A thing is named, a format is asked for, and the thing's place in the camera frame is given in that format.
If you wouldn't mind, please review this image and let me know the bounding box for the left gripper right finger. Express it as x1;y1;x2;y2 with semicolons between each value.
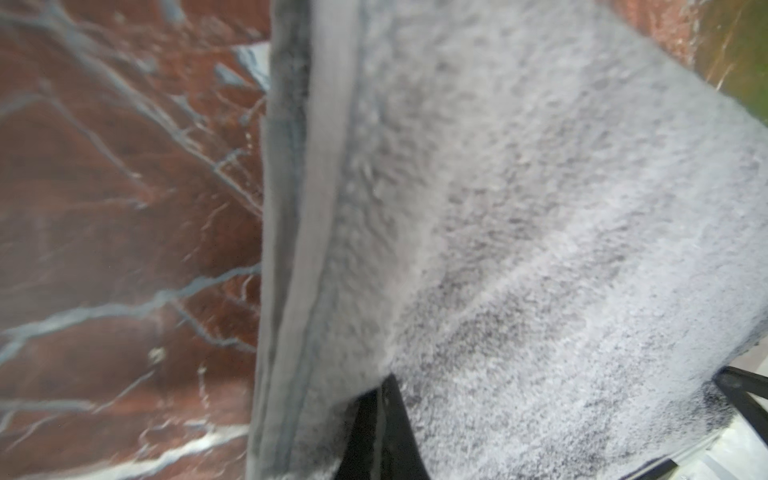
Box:
379;375;430;480

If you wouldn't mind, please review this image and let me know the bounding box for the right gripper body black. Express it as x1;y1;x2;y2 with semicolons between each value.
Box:
623;365;768;480

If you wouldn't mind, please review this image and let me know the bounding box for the grey terry towel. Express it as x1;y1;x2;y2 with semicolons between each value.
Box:
246;1;767;479

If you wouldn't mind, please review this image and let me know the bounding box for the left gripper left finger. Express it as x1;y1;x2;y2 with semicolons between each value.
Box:
334;389;380;480

